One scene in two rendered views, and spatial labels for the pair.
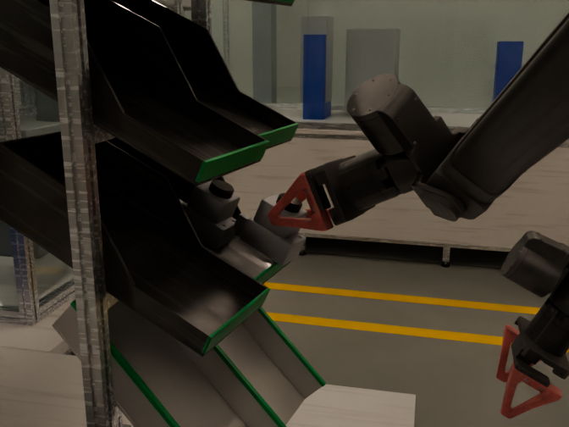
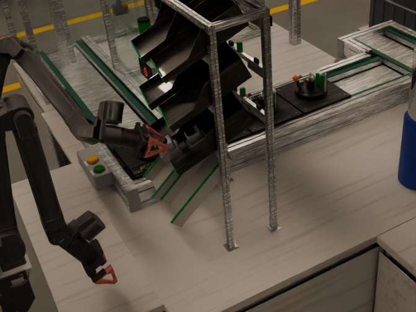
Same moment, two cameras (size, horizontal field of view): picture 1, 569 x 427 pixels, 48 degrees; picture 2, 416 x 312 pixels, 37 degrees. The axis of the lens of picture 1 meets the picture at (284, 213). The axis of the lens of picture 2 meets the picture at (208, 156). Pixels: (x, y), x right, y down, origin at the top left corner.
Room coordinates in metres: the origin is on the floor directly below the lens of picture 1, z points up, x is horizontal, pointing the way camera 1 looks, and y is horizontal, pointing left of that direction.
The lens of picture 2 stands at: (2.09, -0.87, 2.34)
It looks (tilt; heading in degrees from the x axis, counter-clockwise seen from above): 35 degrees down; 143
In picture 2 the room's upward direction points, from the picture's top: 6 degrees counter-clockwise
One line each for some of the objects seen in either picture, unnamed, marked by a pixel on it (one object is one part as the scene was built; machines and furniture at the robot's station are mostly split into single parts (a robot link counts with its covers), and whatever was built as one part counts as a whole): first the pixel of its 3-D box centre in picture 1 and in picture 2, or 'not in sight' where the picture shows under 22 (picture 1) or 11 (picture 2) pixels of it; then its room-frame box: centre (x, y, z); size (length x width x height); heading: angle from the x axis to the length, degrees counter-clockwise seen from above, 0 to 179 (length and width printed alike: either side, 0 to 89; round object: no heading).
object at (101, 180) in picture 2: not in sight; (94, 167); (0.23, -0.01, 0.93); 0.21 x 0.07 x 0.06; 167
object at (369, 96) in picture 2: not in sight; (259, 123); (0.46, 0.66, 0.91); 1.24 x 0.33 x 0.10; 77
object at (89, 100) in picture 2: not in sight; (130, 127); (0.07, 0.27, 0.91); 0.84 x 0.28 x 0.10; 167
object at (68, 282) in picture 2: not in sight; (129, 219); (0.49, -0.04, 0.84); 0.90 x 0.70 x 0.03; 165
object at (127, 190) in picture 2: not in sight; (93, 142); (0.05, 0.10, 0.91); 0.89 x 0.06 x 0.11; 167
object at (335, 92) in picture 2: not in sight; (311, 83); (0.52, 0.91, 1.01); 0.24 x 0.24 x 0.13; 77
